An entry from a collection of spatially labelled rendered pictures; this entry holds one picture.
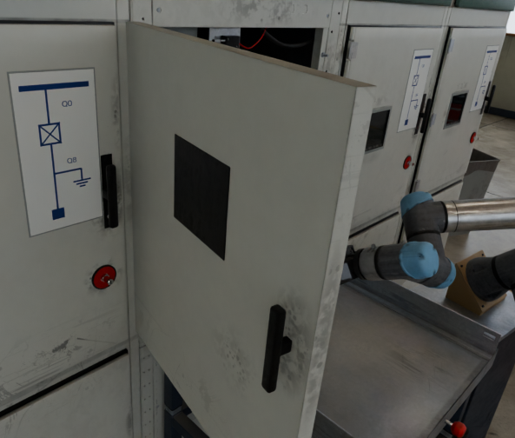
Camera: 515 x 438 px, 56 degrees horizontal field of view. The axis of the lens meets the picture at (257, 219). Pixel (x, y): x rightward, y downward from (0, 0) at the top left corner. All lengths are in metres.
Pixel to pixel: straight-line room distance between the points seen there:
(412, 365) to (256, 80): 0.89
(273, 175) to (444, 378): 0.82
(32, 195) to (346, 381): 0.79
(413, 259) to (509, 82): 8.41
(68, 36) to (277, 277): 0.56
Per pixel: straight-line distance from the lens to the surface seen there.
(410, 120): 2.04
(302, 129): 0.58
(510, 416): 2.64
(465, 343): 1.45
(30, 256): 1.04
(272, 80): 0.62
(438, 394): 1.27
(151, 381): 1.47
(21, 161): 0.96
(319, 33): 1.51
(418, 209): 1.16
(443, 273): 1.13
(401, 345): 1.37
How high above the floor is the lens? 1.66
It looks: 26 degrees down
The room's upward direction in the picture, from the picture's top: 5 degrees clockwise
